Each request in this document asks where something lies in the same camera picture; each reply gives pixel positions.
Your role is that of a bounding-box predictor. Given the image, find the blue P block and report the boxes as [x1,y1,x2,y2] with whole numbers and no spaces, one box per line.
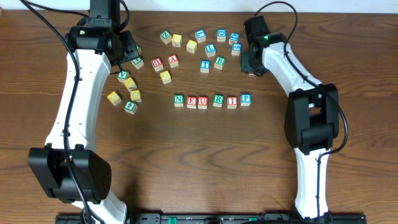
[241,93,252,106]

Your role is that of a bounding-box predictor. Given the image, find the red I block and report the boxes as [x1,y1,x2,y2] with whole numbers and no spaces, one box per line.
[227,96,238,109]

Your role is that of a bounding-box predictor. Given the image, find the green R block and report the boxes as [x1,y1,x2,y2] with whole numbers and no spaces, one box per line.
[213,95,224,108]

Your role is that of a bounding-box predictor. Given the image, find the yellow C block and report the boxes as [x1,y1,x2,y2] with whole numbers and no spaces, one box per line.
[130,90,142,102]

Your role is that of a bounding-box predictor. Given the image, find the red u block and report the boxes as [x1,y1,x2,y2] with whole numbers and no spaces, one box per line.
[151,57,164,72]
[198,96,208,110]

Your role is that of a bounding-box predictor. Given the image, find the red E block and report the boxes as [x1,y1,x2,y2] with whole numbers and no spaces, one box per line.
[187,96,198,109]

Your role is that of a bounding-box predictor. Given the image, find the green N block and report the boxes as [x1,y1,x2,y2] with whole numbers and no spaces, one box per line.
[174,95,184,107]

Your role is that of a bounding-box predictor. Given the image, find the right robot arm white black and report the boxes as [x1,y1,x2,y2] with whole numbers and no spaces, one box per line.
[241,33,339,223]

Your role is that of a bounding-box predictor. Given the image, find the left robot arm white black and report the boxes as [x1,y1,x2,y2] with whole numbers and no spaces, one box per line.
[28,26,139,223]

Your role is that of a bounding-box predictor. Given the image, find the green J block left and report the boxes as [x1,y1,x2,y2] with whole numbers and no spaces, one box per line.
[136,45,142,55]

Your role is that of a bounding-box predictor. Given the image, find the green 7 block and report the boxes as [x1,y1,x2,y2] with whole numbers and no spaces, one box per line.
[131,57,144,69]

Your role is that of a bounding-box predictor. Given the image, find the blue 5 block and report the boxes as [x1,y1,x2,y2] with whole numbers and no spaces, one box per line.
[231,43,242,56]

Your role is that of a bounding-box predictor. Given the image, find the green V block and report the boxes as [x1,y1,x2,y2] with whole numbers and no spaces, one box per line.
[117,70,130,82]

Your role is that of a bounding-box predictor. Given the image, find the green B block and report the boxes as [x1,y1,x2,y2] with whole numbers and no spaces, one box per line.
[214,56,226,70]

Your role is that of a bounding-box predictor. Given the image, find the blue D block tilted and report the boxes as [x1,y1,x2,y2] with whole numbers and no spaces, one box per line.
[228,32,240,45]

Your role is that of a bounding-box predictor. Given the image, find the yellow K block left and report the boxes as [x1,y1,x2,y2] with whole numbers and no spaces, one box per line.
[123,77,137,91]

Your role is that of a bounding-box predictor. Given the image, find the green Z block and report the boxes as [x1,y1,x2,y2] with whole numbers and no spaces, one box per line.
[160,30,172,44]

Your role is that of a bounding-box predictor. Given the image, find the blue l block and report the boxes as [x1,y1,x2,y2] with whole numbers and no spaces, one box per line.
[205,44,216,57]
[195,29,206,43]

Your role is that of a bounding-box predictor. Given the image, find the blue T block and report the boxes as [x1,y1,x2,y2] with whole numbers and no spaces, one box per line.
[200,60,210,73]

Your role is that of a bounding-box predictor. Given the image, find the red A block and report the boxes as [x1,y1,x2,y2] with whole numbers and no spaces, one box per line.
[167,54,179,68]

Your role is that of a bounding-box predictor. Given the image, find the yellow O block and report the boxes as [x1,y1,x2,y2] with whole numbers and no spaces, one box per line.
[159,70,172,85]

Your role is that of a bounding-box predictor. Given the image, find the yellow block top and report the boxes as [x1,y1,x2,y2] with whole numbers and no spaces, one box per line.
[172,34,182,47]

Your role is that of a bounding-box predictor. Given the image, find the yellow G block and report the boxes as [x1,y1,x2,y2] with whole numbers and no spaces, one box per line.
[107,91,122,106]

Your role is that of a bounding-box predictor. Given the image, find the blue L block top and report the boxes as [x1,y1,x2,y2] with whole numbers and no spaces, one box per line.
[195,29,206,43]

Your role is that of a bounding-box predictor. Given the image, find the yellow block upper middle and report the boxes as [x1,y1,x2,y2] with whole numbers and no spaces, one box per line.
[186,40,198,54]

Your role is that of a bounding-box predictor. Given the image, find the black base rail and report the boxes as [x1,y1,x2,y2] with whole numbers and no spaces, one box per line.
[55,212,367,224]

